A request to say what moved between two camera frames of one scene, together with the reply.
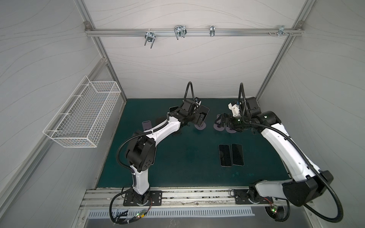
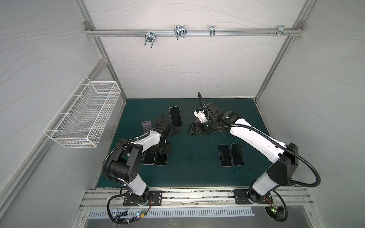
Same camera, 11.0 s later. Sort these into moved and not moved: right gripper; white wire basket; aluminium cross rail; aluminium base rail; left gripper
Moved: right gripper; left gripper
Not moved: aluminium cross rail; white wire basket; aluminium base rail
